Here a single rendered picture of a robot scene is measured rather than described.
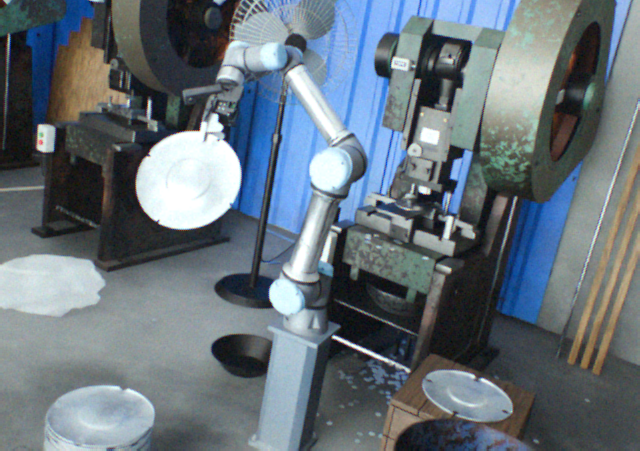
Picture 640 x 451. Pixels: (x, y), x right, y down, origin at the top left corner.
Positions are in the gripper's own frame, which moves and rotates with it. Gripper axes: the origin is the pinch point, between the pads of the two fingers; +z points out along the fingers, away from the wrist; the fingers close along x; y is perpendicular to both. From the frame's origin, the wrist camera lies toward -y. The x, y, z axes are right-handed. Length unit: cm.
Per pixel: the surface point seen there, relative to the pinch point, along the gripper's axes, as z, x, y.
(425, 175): -46, 66, 69
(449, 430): 57, 29, 83
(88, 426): 75, 39, -14
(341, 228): -25, 83, 41
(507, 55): -55, 3, 83
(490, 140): -37, 25, 85
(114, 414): 70, 44, -10
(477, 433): 56, 29, 90
